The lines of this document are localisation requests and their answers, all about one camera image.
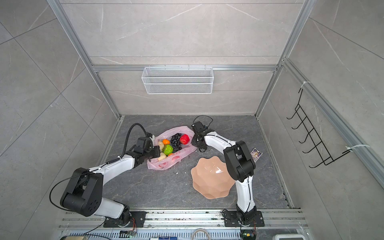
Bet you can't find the black wire hook rack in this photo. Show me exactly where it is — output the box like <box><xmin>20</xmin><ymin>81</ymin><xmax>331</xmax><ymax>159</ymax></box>
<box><xmin>286</xmin><ymin>89</ymin><xmax>352</xmax><ymax>169</ymax></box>

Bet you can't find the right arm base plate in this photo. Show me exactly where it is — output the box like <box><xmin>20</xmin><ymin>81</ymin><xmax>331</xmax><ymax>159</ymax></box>
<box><xmin>221</xmin><ymin>210</ymin><xmax>265</xmax><ymax>227</ymax></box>

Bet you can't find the pink scalloped plate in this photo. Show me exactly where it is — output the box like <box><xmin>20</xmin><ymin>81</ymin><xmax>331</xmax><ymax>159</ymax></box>
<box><xmin>191</xmin><ymin>156</ymin><xmax>235</xmax><ymax>200</ymax></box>

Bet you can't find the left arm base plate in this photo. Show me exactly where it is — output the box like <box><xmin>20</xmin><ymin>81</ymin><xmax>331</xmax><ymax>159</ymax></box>
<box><xmin>103</xmin><ymin>211</ymin><xmax>147</xmax><ymax>228</ymax></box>

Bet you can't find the orange fake fruit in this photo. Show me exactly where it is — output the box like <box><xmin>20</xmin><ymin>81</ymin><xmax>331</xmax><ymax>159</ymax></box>
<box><xmin>162</xmin><ymin>139</ymin><xmax>171</xmax><ymax>146</ymax></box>

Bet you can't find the dark fake grape bunch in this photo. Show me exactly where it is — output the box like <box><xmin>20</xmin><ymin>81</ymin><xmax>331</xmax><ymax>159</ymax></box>
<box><xmin>170</xmin><ymin>133</ymin><xmax>182</xmax><ymax>153</ymax></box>

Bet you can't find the white wire mesh basket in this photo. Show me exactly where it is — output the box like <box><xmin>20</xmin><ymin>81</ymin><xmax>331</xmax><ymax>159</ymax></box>
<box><xmin>142</xmin><ymin>67</ymin><xmax>214</xmax><ymax>95</ymax></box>

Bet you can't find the red fake strawberry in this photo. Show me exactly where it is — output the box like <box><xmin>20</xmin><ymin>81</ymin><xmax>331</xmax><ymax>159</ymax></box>
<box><xmin>180</xmin><ymin>134</ymin><xmax>190</xmax><ymax>145</ymax></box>

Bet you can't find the small printed card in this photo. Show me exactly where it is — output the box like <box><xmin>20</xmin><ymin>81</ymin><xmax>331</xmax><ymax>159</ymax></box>
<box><xmin>251</xmin><ymin>148</ymin><xmax>263</xmax><ymax>163</ymax></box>

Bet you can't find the beige fake fruit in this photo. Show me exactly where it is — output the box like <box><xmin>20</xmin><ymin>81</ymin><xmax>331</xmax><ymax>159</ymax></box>
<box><xmin>158</xmin><ymin>153</ymin><xmax>167</xmax><ymax>162</ymax></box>
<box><xmin>158</xmin><ymin>141</ymin><xmax>166</xmax><ymax>152</ymax></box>

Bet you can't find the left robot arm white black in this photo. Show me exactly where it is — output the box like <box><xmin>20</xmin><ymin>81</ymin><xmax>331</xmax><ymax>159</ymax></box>
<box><xmin>49</xmin><ymin>123</ymin><xmax>161</xmax><ymax>227</ymax></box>

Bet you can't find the green fake fruit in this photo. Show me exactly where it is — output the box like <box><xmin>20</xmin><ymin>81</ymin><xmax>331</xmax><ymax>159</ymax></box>
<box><xmin>163</xmin><ymin>145</ymin><xmax>174</xmax><ymax>156</ymax></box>

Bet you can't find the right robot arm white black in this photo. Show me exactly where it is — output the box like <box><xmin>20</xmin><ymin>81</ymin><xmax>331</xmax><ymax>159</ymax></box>
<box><xmin>191</xmin><ymin>122</ymin><xmax>258</xmax><ymax>225</ymax></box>

